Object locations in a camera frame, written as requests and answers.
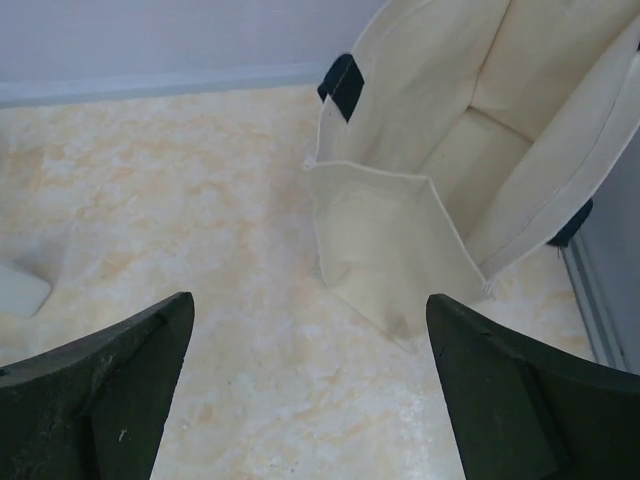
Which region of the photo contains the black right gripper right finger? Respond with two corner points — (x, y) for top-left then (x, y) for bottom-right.
(426, 294), (639, 479)

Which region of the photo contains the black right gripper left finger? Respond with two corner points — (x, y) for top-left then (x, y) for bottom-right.
(1, 292), (194, 479)

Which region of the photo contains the cream canvas tote bag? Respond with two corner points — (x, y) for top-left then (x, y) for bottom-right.
(309, 1), (639, 352)

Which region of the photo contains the white bottle grey cap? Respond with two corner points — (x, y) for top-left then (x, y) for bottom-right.
(0, 265), (52, 318)

